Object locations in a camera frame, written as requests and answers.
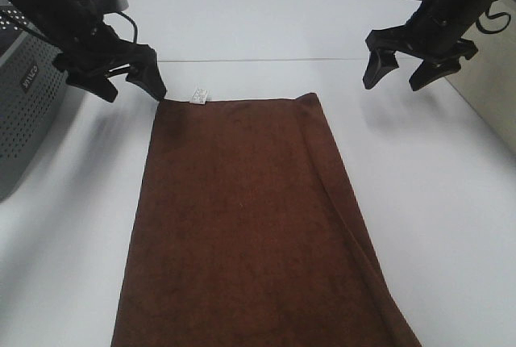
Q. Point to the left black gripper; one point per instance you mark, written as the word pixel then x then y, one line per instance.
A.
pixel 92 55

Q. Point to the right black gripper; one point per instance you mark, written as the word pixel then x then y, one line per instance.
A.
pixel 429 37

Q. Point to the brown towel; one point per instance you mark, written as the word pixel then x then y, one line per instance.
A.
pixel 248 233

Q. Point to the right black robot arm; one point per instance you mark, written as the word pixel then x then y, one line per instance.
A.
pixel 452 7

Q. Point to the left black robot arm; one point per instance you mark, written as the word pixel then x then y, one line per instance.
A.
pixel 49 16

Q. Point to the beige fabric storage box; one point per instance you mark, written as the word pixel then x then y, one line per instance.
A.
pixel 487 81

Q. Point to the grey perforated plastic basket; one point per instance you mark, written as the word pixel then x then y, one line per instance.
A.
pixel 32 90

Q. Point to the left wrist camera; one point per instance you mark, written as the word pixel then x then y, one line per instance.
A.
pixel 103 7

